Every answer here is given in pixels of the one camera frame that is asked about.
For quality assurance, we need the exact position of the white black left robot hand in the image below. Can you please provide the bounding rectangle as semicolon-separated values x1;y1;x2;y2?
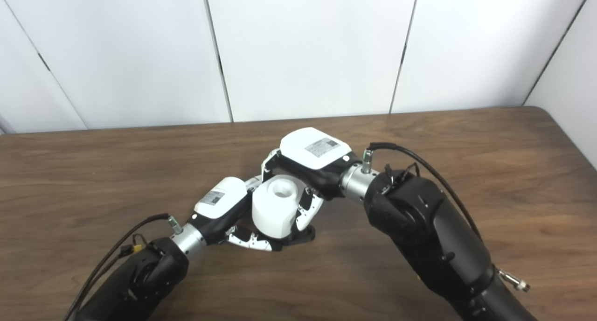
189;176;283;252

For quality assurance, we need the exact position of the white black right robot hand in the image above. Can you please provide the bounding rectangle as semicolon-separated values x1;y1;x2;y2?
261;127;362;232

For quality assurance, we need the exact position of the round white piece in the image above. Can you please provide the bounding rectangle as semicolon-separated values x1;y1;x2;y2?
252;174;299;239

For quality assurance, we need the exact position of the black flanged holder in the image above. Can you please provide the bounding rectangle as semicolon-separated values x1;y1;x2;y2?
275;225;315;247

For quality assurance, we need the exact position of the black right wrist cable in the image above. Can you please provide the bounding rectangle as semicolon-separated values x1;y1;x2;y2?
363;142;483;242

